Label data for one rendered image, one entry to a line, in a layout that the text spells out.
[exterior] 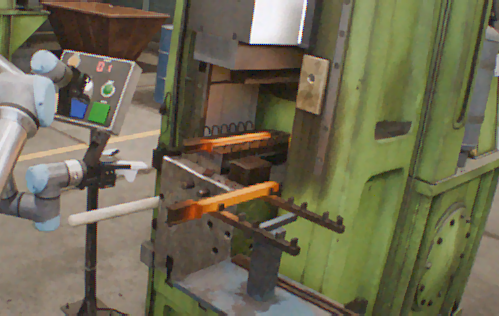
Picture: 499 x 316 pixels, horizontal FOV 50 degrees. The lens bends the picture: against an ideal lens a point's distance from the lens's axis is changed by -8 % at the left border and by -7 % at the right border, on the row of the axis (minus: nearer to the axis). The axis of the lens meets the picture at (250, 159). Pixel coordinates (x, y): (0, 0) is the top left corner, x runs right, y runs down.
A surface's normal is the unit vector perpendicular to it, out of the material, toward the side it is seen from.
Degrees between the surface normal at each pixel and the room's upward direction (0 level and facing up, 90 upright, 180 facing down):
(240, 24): 90
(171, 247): 90
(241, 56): 90
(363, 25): 90
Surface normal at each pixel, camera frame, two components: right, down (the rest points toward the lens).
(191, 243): -0.69, 0.13
